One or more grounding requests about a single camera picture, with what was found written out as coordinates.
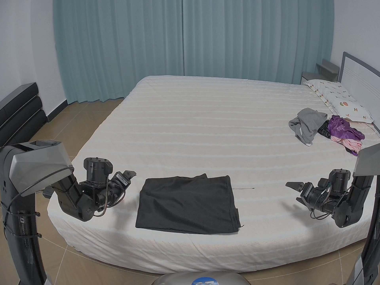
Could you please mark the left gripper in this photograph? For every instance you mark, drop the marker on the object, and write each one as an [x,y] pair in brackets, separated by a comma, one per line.
[114,194]

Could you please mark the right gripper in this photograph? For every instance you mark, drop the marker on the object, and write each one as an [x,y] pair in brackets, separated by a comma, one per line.
[313,197]

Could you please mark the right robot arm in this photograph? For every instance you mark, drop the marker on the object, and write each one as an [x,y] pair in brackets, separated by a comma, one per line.
[368,159]

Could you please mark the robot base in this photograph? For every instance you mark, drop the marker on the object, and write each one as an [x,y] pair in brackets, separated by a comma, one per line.
[199,279]

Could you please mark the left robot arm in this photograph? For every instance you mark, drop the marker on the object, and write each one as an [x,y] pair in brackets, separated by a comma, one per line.
[38,165]

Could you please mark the bed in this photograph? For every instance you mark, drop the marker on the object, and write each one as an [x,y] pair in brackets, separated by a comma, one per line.
[207,123]

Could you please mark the black glossy garment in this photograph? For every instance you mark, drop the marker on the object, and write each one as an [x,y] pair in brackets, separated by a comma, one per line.
[324,131]

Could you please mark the pink garment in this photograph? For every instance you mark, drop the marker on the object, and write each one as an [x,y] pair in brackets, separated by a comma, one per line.
[350,143]

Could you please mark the grey garment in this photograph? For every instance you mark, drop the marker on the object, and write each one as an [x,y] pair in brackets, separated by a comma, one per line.
[308,120]

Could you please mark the purple garment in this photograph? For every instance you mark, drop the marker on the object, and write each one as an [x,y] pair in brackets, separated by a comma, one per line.
[341,126]

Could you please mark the white printed pillow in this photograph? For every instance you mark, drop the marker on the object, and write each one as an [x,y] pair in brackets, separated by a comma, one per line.
[338,98]

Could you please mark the black chest of drawers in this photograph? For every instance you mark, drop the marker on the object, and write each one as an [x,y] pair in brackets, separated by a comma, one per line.
[20,111]

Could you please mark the grey bedside table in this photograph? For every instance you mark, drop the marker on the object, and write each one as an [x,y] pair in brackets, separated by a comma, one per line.
[328,67]

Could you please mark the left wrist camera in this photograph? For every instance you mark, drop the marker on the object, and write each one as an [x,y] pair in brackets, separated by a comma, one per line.
[122,180]

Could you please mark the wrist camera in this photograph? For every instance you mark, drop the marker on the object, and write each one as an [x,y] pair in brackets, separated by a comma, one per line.
[323,183]
[122,180]

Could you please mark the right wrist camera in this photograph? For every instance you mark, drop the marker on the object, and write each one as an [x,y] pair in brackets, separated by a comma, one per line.
[323,183]

